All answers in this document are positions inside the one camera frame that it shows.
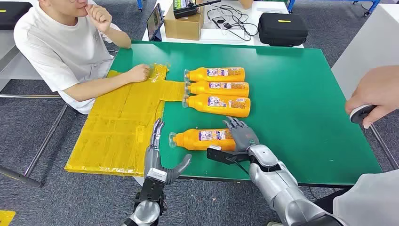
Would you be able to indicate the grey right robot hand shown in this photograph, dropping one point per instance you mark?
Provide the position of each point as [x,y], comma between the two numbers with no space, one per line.
[244,137]

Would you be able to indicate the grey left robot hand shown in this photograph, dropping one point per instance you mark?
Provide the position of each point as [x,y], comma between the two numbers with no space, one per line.
[152,159]

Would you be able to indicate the orange detergent bottle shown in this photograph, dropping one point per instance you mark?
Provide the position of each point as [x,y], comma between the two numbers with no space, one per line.
[199,104]
[187,140]
[199,89]
[199,75]

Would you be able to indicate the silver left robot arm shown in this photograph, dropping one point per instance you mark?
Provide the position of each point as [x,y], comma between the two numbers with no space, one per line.
[145,213]

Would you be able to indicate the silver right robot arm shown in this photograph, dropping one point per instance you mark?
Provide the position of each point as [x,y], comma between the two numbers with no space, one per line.
[274,184]

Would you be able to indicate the yellow taped board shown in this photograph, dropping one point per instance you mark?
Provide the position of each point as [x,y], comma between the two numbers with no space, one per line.
[118,131]

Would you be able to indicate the black carrying case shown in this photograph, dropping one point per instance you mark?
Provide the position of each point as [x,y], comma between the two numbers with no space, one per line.
[282,31]
[12,14]

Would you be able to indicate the small black device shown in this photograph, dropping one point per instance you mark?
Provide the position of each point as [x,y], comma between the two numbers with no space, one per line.
[219,22]

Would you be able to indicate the cardboard box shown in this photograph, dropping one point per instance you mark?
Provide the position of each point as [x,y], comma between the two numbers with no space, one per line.
[184,28]

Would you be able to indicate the tan round container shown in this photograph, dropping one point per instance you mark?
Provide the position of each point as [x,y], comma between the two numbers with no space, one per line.
[246,3]

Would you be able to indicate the black tablet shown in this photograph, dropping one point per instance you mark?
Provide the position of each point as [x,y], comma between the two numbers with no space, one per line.
[155,20]

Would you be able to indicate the black device with antenna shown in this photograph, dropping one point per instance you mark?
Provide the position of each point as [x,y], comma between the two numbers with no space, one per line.
[184,11]

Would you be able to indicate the blue metal table leg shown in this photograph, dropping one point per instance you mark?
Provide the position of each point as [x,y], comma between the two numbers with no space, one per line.
[291,4]
[140,3]

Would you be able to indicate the grey side table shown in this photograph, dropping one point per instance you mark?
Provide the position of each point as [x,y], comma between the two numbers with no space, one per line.
[367,40]

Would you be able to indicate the yellow floor patch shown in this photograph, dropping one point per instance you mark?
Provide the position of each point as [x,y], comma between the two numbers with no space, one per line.
[6,218]

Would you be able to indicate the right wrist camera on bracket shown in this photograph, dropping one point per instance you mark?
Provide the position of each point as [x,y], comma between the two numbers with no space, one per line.
[221,156]

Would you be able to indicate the grey desk with metal frame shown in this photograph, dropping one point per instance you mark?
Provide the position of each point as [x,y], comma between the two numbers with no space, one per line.
[12,68]

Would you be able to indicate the blue wheeled frame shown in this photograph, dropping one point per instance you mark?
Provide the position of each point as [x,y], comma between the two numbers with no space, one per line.
[371,5]

